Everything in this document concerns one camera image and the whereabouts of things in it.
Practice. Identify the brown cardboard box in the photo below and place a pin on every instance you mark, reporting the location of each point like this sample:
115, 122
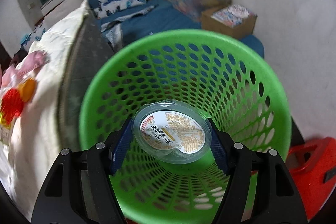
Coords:
238, 32

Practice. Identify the butterfly pillow left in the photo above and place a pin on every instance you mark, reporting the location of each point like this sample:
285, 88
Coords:
35, 35

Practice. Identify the clear jelly cup with label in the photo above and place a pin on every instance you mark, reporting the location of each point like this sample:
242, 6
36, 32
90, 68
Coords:
172, 131

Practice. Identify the red plastic stool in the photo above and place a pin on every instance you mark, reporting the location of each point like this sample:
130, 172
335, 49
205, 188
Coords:
312, 167

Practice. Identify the grey star-pattern mattress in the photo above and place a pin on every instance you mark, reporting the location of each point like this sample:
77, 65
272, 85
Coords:
88, 53

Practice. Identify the grey plain pillow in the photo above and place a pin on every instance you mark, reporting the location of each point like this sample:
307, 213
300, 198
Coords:
61, 11

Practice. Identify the green plastic mesh trash basket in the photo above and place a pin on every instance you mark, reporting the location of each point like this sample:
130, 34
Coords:
221, 77

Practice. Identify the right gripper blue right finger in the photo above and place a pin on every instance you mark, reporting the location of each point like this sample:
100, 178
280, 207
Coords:
216, 147

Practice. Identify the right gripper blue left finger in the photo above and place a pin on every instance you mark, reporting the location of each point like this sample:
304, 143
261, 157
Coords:
122, 144

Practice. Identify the colourful picture book in box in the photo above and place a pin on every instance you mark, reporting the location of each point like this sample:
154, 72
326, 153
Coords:
232, 15

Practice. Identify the blue bed sheet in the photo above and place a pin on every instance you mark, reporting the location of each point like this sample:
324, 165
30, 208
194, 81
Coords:
163, 17

